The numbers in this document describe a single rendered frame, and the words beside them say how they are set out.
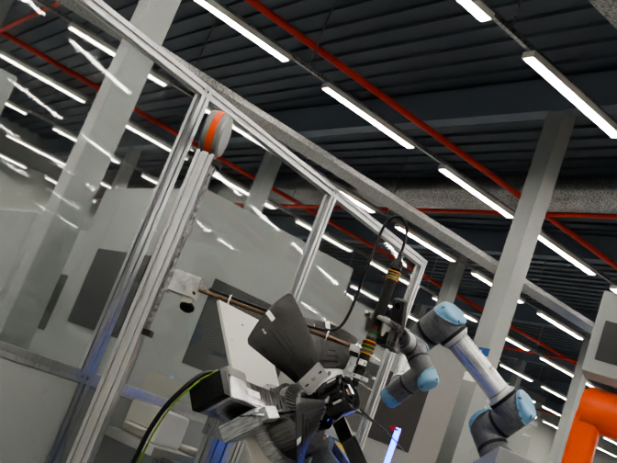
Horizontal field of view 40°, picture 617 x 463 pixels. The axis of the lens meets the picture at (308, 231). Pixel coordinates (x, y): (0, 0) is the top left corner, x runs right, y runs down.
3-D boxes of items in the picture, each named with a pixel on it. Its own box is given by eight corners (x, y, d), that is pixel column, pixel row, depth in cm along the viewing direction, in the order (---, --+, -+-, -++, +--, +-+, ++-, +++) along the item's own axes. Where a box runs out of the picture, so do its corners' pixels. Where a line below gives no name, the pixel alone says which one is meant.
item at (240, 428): (223, 443, 241) (218, 426, 243) (240, 441, 249) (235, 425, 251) (260, 424, 237) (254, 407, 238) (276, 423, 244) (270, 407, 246)
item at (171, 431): (113, 426, 283) (126, 395, 286) (146, 436, 295) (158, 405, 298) (146, 442, 273) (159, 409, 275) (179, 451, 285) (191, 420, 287)
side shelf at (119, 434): (103, 434, 281) (106, 424, 282) (175, 453, 308) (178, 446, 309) (150, 456, 266) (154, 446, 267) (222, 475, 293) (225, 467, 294)
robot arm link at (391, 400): (399, 331, 337) (372, 394, 293) (420, 315, 332) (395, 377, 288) (420, 352, 337) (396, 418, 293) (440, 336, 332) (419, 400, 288)
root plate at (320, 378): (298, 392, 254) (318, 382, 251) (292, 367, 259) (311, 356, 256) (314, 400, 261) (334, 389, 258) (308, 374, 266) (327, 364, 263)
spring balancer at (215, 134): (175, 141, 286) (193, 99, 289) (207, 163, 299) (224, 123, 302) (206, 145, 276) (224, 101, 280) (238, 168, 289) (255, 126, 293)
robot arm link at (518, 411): (513, 431, 323) (422, 316, 333) (544, 411, 317) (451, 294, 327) (505, 443, 313) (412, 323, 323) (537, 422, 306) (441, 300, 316)
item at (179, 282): (162, 288, 274) (173, 265, 276) (166, 292, 281) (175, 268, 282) (192, 300, 273) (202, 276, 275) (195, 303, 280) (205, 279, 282)
